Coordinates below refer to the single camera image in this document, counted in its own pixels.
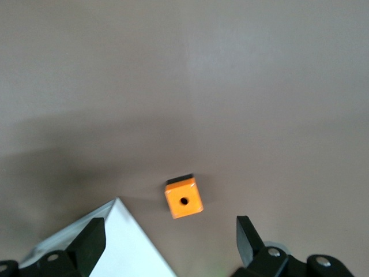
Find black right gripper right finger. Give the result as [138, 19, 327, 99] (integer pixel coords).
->
[232, 215, 354, 277]

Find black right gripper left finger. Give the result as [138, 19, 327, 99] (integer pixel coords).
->
[0, 218, 107, 277]

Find white drawer cabinet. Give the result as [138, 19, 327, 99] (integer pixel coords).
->
[18, 197, 176, 277]

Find orange box with hole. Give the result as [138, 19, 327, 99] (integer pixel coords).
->
[164, 173, 204, 220]

